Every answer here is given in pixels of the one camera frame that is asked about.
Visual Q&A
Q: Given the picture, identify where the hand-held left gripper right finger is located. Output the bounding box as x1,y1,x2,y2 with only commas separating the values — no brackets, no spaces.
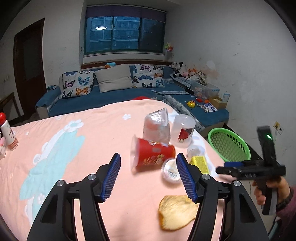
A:
176,153,270,241

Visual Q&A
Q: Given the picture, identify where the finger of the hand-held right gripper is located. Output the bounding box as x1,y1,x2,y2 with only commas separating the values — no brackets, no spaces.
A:
224,161,249,168
216,166,241,179

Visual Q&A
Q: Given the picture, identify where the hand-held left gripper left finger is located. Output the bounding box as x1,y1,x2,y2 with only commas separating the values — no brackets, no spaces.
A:
26,152,122,241

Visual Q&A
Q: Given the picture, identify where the small pudding cup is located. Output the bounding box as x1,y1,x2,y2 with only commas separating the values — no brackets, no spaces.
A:
161,158,182,184

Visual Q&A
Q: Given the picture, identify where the green plastic mesh basket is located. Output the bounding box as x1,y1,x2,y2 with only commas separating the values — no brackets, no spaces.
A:
207,128,251,163

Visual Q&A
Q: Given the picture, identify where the yellow sponge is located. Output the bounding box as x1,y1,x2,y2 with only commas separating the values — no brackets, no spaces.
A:
189,156,211,174

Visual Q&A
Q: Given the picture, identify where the small clear plastic cup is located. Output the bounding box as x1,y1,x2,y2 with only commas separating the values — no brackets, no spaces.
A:
187,147,205,161

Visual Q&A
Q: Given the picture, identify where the red paper cup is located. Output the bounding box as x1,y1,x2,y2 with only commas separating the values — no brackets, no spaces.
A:
131,135,176,173

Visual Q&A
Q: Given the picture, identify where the clear cup with red print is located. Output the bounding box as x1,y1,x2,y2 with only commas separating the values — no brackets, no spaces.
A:
170,115,196,148

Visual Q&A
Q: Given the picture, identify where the clear plastic bag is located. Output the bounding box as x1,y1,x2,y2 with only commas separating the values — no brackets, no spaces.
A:
143,107,171,146

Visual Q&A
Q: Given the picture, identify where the person's right forearm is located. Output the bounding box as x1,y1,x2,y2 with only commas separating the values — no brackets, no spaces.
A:
275,187,296,220

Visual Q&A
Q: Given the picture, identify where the person's right hand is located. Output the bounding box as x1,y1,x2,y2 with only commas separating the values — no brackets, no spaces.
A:
252,176,291,206

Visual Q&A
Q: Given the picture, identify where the pink printed blanket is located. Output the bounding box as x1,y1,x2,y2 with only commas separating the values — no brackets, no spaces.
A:
0,98,229,241

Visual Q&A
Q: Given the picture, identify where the printed booklet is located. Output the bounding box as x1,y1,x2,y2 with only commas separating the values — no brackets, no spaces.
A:
199,103,218,113

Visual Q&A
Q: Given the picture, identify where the cardboard box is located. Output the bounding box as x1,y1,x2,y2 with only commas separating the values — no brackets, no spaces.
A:
208,96,228,110

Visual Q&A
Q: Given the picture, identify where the clear plastic storage box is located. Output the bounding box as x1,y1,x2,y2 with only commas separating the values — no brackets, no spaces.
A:
190,80,220,99

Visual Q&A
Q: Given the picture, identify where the blue sofa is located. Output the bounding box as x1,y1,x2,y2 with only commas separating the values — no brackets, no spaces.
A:
35,65,230,135

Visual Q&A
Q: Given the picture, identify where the red plastic object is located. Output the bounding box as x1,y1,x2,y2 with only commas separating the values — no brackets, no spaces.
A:
132,96,158,102

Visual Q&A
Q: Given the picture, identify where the white toy keyboard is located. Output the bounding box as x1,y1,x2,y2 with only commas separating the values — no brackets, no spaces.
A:
172,75,192,88

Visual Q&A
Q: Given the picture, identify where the butterfly print cushion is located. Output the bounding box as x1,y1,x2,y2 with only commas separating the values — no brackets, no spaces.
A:
132,64,166,88
59,71,96,100

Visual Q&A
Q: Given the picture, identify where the grey cushion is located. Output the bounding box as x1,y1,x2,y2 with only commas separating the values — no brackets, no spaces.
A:
95,64,134,93

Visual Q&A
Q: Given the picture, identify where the white bottle with red cap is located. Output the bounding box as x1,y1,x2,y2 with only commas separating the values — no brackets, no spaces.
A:
0,112,19,151

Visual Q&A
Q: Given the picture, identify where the black white cow plush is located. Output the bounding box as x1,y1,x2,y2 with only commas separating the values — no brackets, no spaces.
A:
171,61,184,78

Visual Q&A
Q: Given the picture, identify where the small white pink box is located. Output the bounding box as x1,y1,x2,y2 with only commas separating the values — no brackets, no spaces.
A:
0,137,7,161

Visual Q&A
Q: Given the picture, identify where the wooden chair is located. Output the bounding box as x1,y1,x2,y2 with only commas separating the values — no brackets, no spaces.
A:
0,91,18,127

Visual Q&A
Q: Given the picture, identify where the colourful toy pinwheel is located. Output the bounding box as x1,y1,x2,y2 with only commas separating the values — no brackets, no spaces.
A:
164,42,174,63

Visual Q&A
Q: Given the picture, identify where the dark wooden door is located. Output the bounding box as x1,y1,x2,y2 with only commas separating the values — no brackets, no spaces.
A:
13,18,45,121

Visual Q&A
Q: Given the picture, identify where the window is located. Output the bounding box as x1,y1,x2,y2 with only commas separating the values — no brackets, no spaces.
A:
84,6,166,57

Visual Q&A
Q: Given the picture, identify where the purple roller blind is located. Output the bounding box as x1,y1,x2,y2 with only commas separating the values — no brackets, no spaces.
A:
85,6,166,22

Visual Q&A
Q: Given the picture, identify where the wall socket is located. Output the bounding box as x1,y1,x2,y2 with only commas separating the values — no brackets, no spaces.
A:
273,120,284,134

